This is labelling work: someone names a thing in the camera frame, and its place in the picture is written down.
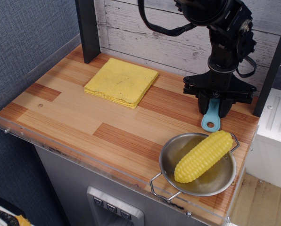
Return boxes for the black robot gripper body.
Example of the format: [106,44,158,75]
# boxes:
[183,70,256,104]

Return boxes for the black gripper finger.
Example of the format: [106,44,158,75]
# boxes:
[198,92,214,115]
[218,99,236,118]

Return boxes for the light blue dish brush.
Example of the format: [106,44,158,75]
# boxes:
[201,99,221,132]

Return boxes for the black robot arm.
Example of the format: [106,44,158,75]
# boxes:
[176,0,256,118]

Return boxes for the yellow plastic corn cob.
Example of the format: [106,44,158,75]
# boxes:
[174,130,233,184]

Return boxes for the white appliance with ridged top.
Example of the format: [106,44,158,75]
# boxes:
[245,89,281,187]

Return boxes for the yellow folded cloth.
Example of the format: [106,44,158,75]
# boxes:
[84,58,158,109]

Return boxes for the clear acrylic table guard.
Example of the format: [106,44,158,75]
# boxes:
[0,36,258,226]

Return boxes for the grey cabinet with dispenser panel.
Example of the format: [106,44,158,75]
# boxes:
[35,146,203,226]

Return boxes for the yellow object bottom left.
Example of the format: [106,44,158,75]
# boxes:
[15,215,32,226]

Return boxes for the steel bowl with wire handles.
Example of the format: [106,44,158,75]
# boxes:
[153,130,240,202]

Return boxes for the black vertical post right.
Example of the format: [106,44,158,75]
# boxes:
[253,36,281,117]

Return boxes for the black vertical post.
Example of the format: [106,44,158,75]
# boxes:
[253,36,281,117]
[75,0,100,64]

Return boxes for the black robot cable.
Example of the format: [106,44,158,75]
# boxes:
[137,0,198,38]

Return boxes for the black vertical post left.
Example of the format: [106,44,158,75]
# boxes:
[75,0,100,64]

